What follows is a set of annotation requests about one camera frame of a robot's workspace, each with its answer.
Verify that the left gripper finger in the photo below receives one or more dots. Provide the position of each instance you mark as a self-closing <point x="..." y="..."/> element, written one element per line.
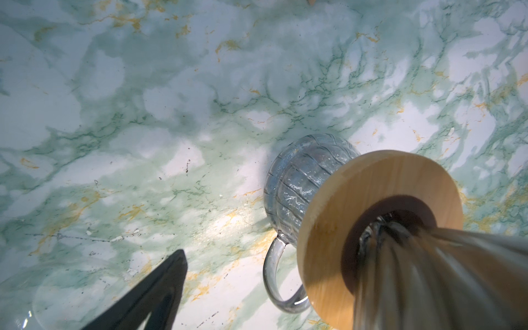
<point x="154" y="301"/>

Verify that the grey glass pitcher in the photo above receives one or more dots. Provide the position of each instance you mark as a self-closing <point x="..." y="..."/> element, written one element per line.
<point x="295" y="176"/>

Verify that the grey glass dripper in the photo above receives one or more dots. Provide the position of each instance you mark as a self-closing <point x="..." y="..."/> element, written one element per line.
<point x="410" y="277"/>

